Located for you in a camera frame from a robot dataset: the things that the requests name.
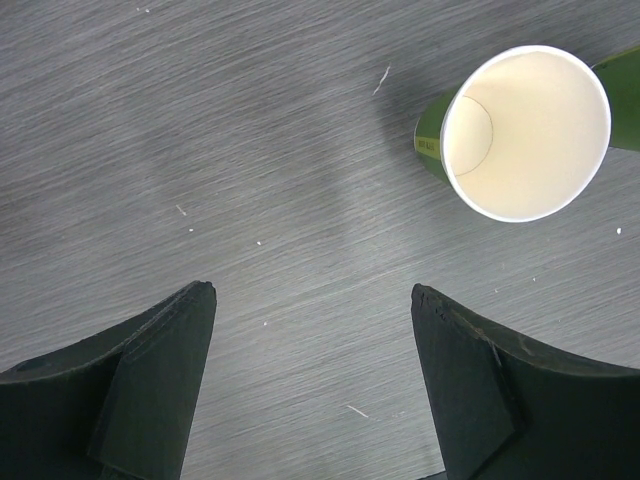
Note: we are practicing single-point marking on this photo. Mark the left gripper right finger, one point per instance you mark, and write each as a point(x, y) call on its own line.
point(507, 406)

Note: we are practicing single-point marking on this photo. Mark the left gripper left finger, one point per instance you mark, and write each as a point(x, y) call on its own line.
point(116, 405)

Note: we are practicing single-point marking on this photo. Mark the green paper cup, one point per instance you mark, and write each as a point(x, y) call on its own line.
point(521, 137)
point(620, 77)

